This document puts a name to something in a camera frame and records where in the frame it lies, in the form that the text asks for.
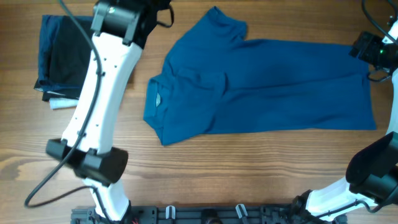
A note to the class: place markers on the blue polo shirt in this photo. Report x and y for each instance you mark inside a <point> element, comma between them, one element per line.
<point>215,81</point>

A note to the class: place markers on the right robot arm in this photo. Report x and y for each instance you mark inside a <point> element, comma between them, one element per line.
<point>371,177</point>

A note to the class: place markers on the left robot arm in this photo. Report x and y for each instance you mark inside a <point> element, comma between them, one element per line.
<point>120,30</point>

